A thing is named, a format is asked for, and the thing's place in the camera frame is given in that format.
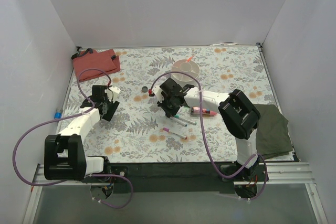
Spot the teal capped white marker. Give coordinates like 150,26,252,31
174,115,187,126

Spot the pink capped white marker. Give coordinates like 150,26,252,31
163,127,187,140

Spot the blue capped white marker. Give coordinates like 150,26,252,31
180,118,197,125

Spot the white divided round container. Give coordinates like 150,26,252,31
171,59,200,87

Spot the blue grey glue stick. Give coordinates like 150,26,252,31
54,108,63,119

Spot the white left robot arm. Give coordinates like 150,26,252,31
44,85,120,182

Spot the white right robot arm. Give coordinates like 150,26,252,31
152,78,261,181

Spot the pink transparent pencil case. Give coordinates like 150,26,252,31
190,106,217,116

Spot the small dark round cap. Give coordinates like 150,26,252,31
141,86,148,93

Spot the red folded cloth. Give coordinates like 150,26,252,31
71,48,121,82

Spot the olive green folded cloth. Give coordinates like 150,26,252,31
255,104,292,159

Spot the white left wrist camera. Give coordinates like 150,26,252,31
106,86,121,103

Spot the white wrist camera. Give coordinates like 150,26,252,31
148,86,162,99
106,86,121,103

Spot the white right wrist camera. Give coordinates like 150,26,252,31
148,86,162,99

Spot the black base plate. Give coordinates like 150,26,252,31
81,162,271,195

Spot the aluminium front rail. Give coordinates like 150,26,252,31
24,162,328,223

